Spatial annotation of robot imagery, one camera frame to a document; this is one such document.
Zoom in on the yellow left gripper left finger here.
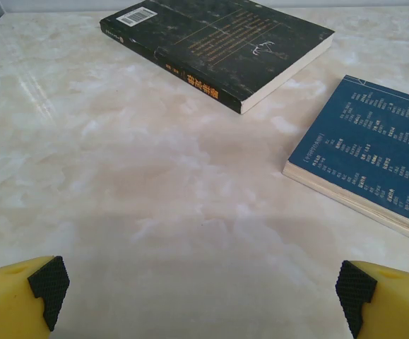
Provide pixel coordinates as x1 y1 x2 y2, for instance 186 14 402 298
0 255 71 339

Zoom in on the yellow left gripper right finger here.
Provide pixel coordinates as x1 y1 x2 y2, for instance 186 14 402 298
335 260 409 339

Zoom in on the blue paperback book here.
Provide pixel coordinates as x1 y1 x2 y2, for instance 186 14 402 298
282 74 409 248

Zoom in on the black paperback book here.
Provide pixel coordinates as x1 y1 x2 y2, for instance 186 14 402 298
100 0 336 115

